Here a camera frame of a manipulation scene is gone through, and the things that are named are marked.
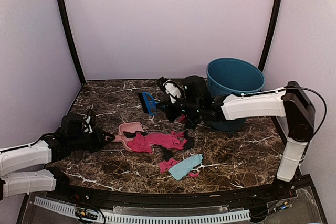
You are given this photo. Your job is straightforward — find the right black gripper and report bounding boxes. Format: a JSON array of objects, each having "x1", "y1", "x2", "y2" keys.
[{"x1": 156, "y1": 92, "x2": 201, "y2": 121}]

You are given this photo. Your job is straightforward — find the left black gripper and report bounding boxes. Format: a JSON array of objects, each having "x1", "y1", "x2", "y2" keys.
[{"x1": 69, "y1": 127, "x2": 115, "y2": 154}]

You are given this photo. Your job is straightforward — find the blue hand brush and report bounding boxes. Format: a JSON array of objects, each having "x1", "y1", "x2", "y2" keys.
[{"x1": 138, "y1": 91, "x2": 165, "y2": 116}]

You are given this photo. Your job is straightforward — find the pink plastic dustpan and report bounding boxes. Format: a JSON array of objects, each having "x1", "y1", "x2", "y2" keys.
[{"x1": 112, "y1": 122, "x2": 144, "y2": 152}]

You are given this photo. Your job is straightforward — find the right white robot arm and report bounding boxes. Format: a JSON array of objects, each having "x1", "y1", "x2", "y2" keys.
[{"x1": 156, "y1": 76, "x2": 320, "y2": 200}]

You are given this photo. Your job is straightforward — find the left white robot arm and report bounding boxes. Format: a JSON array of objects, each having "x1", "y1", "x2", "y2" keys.
[{"x1": 1, "y1": 114, "x2": 116, "y2": 201}]

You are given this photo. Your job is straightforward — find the pink paper scrap back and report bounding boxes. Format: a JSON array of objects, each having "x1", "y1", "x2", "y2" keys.
[{"x1": 178, "y1": 114, "x2": 185, "y2": 123}]

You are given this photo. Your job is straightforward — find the pink paper scrap left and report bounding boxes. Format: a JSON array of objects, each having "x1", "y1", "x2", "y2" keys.
[{"x1": 127, "y1": 131, "x2": 153, "y2": 153}]

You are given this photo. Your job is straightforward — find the pink paper scrap front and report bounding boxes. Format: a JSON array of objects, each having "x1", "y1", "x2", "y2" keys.
[{"x1": 158, "y1": 158, "x2": 179, "y2": 173}]

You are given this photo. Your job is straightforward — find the light blue paper scrap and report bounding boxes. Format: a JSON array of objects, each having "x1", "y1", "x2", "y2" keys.
[{"x1": 168, "y1": 154, "x2": 203, "y2": 180}]

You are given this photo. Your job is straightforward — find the blue plastic waste bin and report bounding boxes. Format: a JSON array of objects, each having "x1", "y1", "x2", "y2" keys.
[{"x1": 206, "y1": 58, "x2": 266, "y2": 133}]

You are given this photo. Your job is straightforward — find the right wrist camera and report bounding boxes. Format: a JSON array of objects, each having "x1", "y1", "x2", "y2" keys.
[{"x1": 157, "y1": 77, "x2": 185, "y2": 104}]

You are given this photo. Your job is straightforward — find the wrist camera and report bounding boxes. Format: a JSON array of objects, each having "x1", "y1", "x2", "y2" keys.
[
  {"x1": 82, "y1": 105, "x2": 96, "y2": 133},
  {"x1": 157, "y1": 77, "x2": 185, "y2": 104}
]

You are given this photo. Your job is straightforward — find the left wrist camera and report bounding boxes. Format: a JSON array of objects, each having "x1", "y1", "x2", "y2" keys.
[{"x1": 82, "y1": 105, "x2": 96, "y2": 133}]

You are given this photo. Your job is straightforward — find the black table front rail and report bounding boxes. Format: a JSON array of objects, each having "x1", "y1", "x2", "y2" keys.
[{"x1": 47, "y1": 167, "x2": 292, "y2": 209}]

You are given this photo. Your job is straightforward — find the white slotted cable duct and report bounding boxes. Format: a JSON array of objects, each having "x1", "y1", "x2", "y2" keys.
[{"x1": 34, "y1": 196, "x2": 250, "y2": 223}]

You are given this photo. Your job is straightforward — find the left black frame post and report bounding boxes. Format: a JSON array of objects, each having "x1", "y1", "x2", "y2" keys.
[{"x1": 57, "y1": 0, "x2": 86, "y2": 85}]

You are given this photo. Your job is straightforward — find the black frame post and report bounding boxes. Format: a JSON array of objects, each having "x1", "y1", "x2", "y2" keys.
[
  {"x1": 57, "y1": 0, "x2": 86, "y2": 85},
  {"x1": 258, "y1": 0, "x2": 281, "y2": 72}
]

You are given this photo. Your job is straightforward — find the right black frame post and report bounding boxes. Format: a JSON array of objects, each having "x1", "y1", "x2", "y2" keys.
[{"x1": 258, "y1": 0, "x2": 281, "y2": 72}]

